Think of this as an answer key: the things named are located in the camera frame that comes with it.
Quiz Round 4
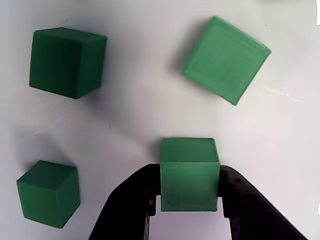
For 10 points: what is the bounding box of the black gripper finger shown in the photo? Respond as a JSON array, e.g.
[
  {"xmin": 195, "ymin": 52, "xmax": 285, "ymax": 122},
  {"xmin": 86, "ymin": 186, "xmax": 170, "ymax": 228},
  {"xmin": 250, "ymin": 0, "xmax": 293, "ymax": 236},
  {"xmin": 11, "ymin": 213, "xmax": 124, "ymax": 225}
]
[
  {"xmin": 87, "ymin": 163, "xmax": 162, "ymax": 240},
  {"xmin": 216, "ymin": 165, "xmax": 310, "ymax": 240}
]

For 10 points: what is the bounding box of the green plastic cube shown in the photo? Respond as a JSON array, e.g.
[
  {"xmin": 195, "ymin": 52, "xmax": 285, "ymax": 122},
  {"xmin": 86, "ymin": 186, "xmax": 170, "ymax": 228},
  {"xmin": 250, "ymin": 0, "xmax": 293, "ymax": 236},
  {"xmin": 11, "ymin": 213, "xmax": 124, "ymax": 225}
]
[
  {"xmin": 28, "ymin": 26, "xmax": 108, "ymax": 100},
  {"xmin": 16, "ymin": 159, "xmax": 81, "ymax": 230},
  {"xmin": 180, "ymin": 15, "xmax": 273, "ymax": 106},
  {"xmin": 159, "ymin": 137, "xmax": 221, "ymax": 213}
]

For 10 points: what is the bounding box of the white round plate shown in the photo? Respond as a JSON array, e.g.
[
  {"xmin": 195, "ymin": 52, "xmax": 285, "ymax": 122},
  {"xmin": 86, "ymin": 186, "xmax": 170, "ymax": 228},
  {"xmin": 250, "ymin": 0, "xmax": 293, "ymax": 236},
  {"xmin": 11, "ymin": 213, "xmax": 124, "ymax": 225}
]
[{"xmin": 0, "ymin": 0, "xmax": 320, "ymax": 240}]

